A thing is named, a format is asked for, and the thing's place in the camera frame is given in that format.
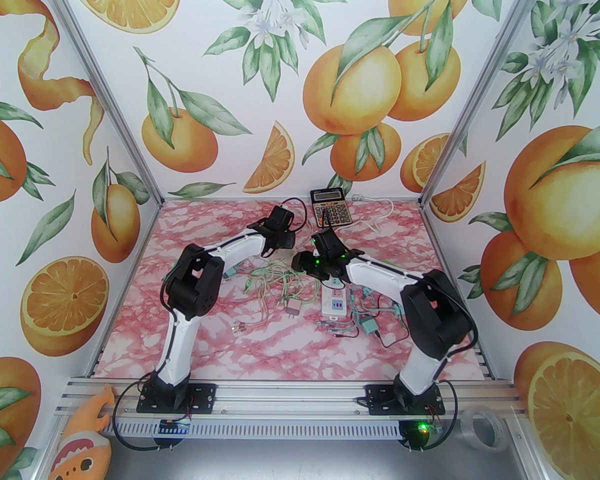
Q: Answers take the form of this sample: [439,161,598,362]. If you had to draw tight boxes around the white power strip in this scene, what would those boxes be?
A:
[321,274,352,317]

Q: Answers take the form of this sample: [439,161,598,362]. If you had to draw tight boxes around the black desk calculator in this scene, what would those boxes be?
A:
[310,188,353,229]

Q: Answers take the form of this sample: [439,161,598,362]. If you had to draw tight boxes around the clear tape roll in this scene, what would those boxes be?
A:
[460,405,507,452]

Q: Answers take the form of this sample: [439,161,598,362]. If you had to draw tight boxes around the orange plush toy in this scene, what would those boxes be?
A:
[47,385,113,480]

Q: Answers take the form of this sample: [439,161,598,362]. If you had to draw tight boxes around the green USB cable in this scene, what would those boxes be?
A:
[244,262,322,319]

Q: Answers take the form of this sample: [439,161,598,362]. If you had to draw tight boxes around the green three-headed cable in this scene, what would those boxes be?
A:
[349,288,376,314]

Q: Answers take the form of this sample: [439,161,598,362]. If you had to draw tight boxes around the teal USB cable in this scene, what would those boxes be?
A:
[314,313,367,340]

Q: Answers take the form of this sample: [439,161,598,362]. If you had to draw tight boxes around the white power strip cable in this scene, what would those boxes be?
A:
[336,194,397,243]

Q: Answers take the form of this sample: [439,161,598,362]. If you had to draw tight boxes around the pink USB cable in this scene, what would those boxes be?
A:
[231,293,268,335]

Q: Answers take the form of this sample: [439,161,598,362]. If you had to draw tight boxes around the thin black cable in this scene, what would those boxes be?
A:
[372,329,412,350]

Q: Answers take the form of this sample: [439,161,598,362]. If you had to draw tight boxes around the aluminium mounting rail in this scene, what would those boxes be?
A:
[55,375,528,441]

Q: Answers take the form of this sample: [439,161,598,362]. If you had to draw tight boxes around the black base cable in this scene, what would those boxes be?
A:
[427,378,457,450]
[109,385,191,453]

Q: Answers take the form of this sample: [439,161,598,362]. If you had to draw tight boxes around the aluminium frame post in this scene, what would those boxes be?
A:
[39,0,165,206]
[418,0,552,209]

